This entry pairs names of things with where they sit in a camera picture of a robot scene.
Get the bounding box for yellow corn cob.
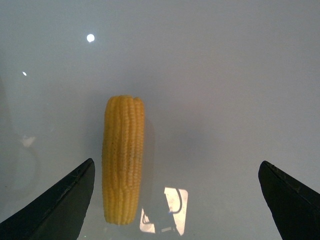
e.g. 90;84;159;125
101;95;145;225

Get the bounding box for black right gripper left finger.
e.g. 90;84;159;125
0;158;95;240

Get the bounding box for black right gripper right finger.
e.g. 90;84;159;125
258;161;320;240

